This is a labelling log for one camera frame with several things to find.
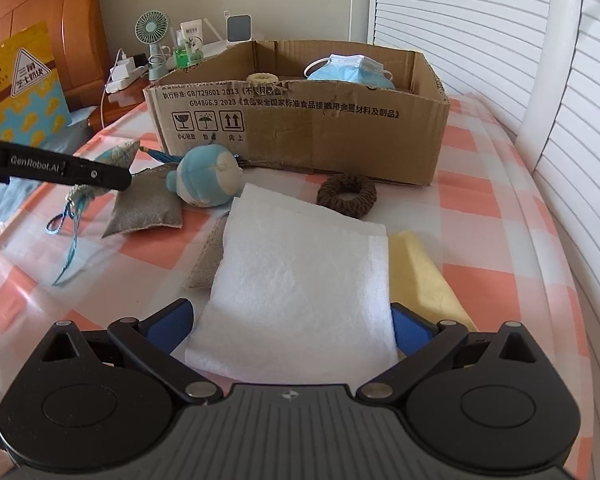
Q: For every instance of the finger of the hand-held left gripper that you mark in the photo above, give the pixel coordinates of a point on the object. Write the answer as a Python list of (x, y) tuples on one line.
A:
[(55, 165)]

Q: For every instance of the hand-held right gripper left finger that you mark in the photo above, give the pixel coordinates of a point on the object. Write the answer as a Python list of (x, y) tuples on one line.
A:
[(172, 322)]

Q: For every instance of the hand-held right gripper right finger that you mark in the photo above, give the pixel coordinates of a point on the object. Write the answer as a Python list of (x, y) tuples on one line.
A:
[(410, 327)]

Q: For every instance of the yellow cloth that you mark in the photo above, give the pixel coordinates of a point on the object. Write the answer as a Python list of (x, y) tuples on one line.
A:
[(420, 280)]

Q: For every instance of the patterned sachet with tassel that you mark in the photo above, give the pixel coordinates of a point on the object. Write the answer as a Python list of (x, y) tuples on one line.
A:
[(122, 152)]

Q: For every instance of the grey fabric pouch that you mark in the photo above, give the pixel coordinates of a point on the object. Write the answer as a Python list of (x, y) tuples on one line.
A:
[(140, 210), (205, 260)]

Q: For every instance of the dark blue tassel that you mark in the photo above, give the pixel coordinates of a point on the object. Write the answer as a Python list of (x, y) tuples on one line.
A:
[(162, 156)]

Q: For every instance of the white cloth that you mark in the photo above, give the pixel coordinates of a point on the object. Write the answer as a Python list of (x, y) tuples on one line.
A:
[(295, 280)]

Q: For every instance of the blue plush toy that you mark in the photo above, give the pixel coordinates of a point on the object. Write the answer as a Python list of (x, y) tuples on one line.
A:
[(205, 175)]

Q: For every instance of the brown scrunchie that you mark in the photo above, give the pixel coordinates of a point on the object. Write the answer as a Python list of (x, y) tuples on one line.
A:
[(330, 200)]

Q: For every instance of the brown cardboard box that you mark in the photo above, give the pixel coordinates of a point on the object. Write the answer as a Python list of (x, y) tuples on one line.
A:
[(305, 145)]

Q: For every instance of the yellow blue bag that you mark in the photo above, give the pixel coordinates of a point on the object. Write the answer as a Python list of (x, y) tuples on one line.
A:
[(25, 110)]

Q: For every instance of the wooden nightstand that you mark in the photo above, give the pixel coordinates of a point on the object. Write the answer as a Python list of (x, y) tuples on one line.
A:
[(125, 105)]

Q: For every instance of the white power strip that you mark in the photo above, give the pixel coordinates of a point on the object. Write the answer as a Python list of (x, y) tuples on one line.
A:
[(122, 77)]

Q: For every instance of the wooden headboard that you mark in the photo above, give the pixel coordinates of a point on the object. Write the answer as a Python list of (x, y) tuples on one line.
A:
[(80, 10)]

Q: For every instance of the green bottle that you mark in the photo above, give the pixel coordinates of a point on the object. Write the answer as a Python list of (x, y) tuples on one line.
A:
[(181, 57)]

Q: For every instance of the green desk fan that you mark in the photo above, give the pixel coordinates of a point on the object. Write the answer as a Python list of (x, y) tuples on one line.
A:
[(153, 27)]

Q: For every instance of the orange white checked tablecloth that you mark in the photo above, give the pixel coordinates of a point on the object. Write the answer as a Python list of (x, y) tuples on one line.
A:
[(480, 170)]

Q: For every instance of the white tube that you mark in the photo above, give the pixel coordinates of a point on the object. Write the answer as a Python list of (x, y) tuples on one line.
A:
[(191, 32)]

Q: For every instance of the blue face mask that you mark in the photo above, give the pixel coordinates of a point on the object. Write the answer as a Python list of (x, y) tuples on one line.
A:
[(350, 72)]

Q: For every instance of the white louvred wardrobe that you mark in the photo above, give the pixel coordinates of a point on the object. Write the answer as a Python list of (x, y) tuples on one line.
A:
[(455, 10)]

